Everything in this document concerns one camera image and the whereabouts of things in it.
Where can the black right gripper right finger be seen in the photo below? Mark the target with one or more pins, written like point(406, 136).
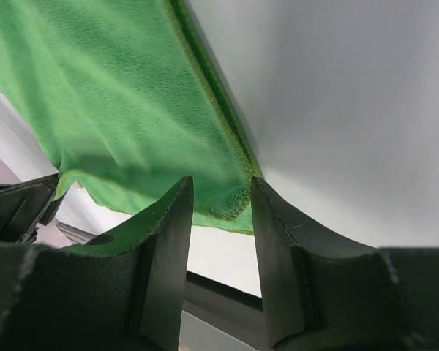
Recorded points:
point(323, 291)

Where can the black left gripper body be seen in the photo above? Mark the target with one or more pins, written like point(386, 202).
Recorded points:
point(24, 206)

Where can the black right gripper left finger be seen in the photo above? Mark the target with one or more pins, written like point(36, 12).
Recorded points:
point(123, 290)

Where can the green towel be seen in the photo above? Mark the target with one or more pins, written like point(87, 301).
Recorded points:
point(123, 98)

